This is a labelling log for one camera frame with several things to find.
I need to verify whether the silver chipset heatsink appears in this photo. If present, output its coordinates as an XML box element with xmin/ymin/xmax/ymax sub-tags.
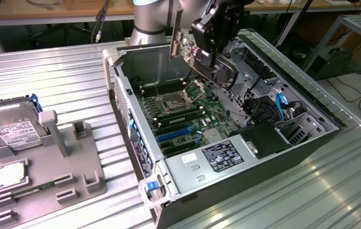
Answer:
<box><xmin>203</xmin><ymin>128</ymin><xmax>230</xmax><ymax>144</ymax></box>

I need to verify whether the green motherboard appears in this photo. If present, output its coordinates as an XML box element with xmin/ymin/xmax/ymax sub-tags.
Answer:
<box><xmin>132</xmin><ymin>77</ymin><xmax>242</xmax><ymax>159</ymax></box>

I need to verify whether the open black PC case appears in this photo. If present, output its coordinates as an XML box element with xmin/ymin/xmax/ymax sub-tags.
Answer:
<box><xmin>102</xmin><ymin>28</ymin><xmax>349</xmax><ymax>229</ymax></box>

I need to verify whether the black device on floor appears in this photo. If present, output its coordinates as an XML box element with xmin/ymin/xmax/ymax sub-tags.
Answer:
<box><xmin>313</xmin><ymin>47</ymin><xmax>354</xmax><ymax>81</ymax></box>

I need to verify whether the silver power supply unit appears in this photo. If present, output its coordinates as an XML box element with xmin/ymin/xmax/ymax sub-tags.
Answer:
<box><xmin>165</xmin><ymin>135</ymin><xmax>259</xmax><ymax>195</ymax></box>

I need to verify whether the RAM stick with labels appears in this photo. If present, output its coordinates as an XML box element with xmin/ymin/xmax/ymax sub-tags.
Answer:
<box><xmin>158</xmin><ymin>114</ymin><xmax>201</xmax><ymax>126</ymax></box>

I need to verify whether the CPU socket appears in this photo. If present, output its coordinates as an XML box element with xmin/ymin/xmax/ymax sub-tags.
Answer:
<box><xmin>159</xmin><ymin>92</ymin><xmax>189</xmax><ymax>113</ymax></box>

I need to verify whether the graphics card with fan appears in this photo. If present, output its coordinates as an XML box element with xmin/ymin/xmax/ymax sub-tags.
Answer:
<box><xmin>169</xmin><ymin>7</ymin><xmax>241</xmax><ymax>90</ymax></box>

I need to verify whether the metal socket cover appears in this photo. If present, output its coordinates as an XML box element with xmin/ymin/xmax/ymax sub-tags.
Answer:
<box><xmin>181</xmin><ymin>78</ymin><xmax>207</xmax><ymax>102</ymax></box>

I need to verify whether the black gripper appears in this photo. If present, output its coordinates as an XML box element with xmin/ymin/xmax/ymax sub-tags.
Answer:
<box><xmin>190</xmin><ymin>0</ymin><xmax>253</xmax><ymax>53</ymax></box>

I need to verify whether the blue disk caddy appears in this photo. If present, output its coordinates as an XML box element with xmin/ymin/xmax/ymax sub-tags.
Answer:
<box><xmin>0</xmin><ymin>93</ymin><xmax>43</xmax><ymax>114</ymax></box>

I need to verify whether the black power cable bundle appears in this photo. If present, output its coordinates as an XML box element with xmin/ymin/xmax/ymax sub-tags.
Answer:
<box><xmin>243</xmin><ymin>96</ymin><xmax>278</xmax><ymax>125</ymax></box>

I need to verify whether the long wooden desk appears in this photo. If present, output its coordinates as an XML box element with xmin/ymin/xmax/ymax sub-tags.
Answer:
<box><xmin>0</xmin><ymin>0</ymin><xmax>361</xmax><ymax>21</ymax></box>

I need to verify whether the green RAM stick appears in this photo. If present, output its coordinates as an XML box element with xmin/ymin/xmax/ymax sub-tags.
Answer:
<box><xmin>11</xmin><ymin>181</ymin><xmax>56</xmax><ymax>199</ymax></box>

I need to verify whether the blue expansion slot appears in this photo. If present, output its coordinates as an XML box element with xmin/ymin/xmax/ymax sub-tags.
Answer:
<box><xmin>155</xmin><ymin>127</ymin><xmax>194</xmax><ymax>142</ymax></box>

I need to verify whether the blue data wire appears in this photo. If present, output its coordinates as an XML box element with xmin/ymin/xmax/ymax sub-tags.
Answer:
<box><xmin>275</xmin><ymin>93</ymin><xmax>289</xmax><ymax>123</ymax></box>

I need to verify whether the grey parts rack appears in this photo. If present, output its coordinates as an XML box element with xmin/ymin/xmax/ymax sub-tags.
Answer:
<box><xmin>0</xmin><ymin>110</ymin><xmax>110</xmax><ymax>228</ymax></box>

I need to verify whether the dangling grey cable with plug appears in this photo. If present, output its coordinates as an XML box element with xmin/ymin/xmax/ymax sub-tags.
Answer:
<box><xmin>91</xmin><ymin>0</ymin><xmax>111</xmax><ymax>44</ymax></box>

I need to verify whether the black expansion slot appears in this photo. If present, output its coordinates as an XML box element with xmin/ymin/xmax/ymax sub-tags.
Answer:
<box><xmin>161</xmin><ymin>140</ymin><xmax>198</xmax><ymax>154</ymax></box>

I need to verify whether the CPU chip with metal lid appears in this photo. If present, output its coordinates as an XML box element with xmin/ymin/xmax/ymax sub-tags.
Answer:
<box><xmin>0</xmin><ymin>163</ymin><xmax>28</xmax><ymax>187</ymax></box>

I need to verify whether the silver hard disk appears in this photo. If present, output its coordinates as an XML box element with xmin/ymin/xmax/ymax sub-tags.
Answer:
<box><xmin>0</xmin><ymin>101</ymin><xmax>50</xmax><ymax>151</ymax></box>

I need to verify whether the silver drive cage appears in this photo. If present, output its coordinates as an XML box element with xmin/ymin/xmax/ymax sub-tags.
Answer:
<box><xmin>215</xmin><ymin>39</ymin><xmax>283</xmax><ymax>125</ymax></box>

